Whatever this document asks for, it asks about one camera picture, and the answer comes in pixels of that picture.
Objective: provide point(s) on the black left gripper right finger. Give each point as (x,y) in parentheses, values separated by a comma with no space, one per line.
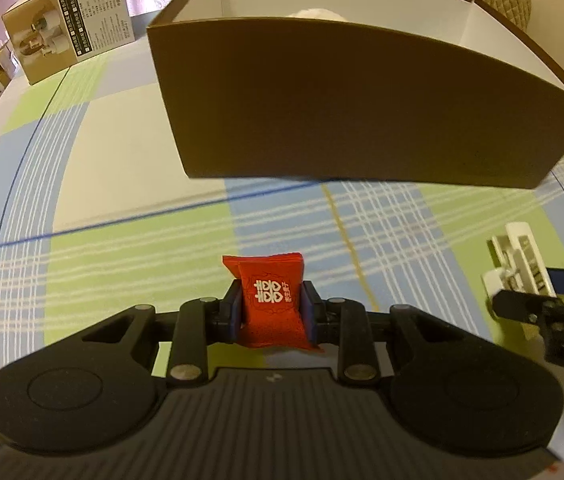
(344,323)

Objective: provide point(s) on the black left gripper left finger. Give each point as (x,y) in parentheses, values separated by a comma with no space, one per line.
(201,323)

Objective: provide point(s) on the white plastic hair claw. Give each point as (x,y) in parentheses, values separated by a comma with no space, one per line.
(519,266)

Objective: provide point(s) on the red candy packet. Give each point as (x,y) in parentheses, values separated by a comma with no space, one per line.
(271,295)

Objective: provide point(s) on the white knitted cloth pouch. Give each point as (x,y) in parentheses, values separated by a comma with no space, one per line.
(318,14)

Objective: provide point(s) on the plaid green blue tablecloth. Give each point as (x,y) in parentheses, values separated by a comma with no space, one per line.
(96,215)

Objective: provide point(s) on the brown cardboard storage box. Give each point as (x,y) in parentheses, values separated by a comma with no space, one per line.
(441,91)

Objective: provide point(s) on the beige product box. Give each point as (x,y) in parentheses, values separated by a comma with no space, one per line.
(48,36)

